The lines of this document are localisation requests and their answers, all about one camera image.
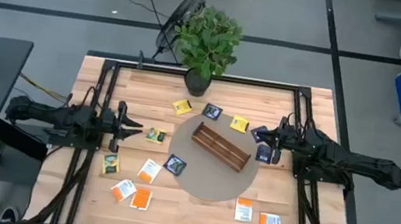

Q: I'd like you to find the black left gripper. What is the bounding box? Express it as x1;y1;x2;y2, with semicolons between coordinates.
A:
95;98;147;157

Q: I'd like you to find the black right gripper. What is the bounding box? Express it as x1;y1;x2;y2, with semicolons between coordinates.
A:
252;113;302;168

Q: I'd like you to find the black tea packet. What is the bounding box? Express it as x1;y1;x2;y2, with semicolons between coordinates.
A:
248;123;270;145
200;101;224;123
255;143;274;165
161;152;188;178

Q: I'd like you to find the green tea packet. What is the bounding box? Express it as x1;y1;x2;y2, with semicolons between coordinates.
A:
99;151;124;177
144;126;168;146

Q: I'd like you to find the yellow tea packet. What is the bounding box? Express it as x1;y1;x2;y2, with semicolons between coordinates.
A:
228;114;252;135
171;96;194;117

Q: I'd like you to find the white and orange tea packet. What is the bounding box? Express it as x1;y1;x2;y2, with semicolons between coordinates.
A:
109;177;139;205
135;157;164;186
233;197;255;224
128;186;154;212
258;212;283;224

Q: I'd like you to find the wooden tea box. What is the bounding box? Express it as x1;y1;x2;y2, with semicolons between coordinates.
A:
187;120;255;174

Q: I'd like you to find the round grey mat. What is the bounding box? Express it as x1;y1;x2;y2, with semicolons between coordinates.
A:
161;106;266;208

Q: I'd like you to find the green potted plant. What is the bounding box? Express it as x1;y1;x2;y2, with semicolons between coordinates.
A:
164;0;247;103

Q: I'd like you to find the black floor fan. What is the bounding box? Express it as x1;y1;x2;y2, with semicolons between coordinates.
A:
151;0;208;68

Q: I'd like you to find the person's shoe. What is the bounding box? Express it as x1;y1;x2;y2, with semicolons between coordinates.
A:
0;205;21;224

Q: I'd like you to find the black metal table frame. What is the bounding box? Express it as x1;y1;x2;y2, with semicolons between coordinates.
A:
23;49;373;224

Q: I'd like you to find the yellow cable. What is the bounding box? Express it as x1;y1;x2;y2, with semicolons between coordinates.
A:
16;72;72;104

